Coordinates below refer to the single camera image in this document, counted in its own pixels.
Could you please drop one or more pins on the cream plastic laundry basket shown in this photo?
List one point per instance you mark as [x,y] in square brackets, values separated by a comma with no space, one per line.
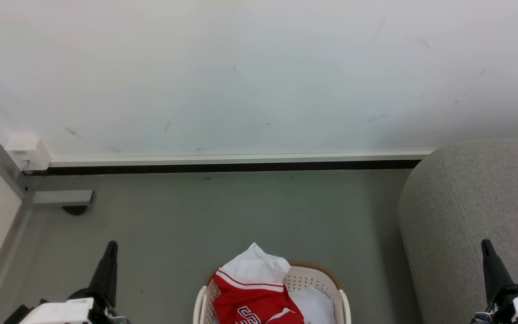
[337,306]

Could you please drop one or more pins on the grey fabric sofa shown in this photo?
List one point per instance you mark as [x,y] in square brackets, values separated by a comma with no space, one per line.
[466,202]

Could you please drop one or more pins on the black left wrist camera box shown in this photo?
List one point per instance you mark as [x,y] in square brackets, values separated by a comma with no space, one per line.
[16,315]

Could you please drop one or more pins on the white baseboard with black gap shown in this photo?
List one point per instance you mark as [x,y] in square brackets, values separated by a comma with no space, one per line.
[241,161]

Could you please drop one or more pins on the white cloth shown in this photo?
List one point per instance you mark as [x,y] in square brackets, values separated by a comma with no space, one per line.
[315,306]

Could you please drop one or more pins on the red and white jersey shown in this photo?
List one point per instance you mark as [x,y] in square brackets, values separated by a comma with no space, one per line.
[254,297]

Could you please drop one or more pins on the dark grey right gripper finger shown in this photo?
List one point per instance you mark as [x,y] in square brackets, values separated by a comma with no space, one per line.
[493,270]

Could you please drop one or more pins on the white wall socket box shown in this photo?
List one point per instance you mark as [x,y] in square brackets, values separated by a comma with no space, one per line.
[27,152]

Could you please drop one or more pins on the black round frame foot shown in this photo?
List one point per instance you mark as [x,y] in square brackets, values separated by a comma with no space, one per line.
[74,209]

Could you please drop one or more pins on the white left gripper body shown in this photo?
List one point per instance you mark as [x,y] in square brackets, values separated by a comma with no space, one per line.
[56,312]

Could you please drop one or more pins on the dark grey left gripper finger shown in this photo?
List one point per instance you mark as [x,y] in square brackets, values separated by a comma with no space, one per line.
[106,274]

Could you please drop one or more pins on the grey metal foot bracket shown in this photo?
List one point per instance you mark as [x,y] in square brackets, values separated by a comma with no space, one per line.
[63,197]

